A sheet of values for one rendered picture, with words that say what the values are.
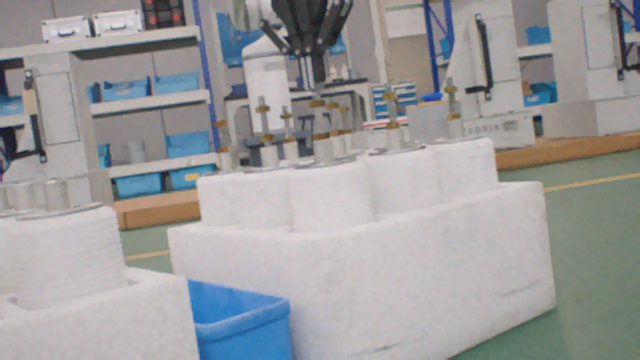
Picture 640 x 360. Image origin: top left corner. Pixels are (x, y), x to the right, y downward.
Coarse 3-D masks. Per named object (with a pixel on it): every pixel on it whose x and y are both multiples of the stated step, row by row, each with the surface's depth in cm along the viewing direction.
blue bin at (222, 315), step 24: (192, 288) 87; (216, 288) 82; (240, 288) 78; (192, 312) 88; (216, 312) 82; (240, 312) 77; (264, 312) 67; (288, 312) 69; (216, 336) 63; (240, 336) 65; (264, 336) 67; (288, 336) 69
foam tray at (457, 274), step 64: (512, 192) 86; (192, 256) 92; (256, 256) 78; (320, 256) 68; (384, 256) 72; (448, 256) 78; (512, 256) 85; (320, 320) 70; (384, 320) 72; (448, 320) 78; (512, 320) 85
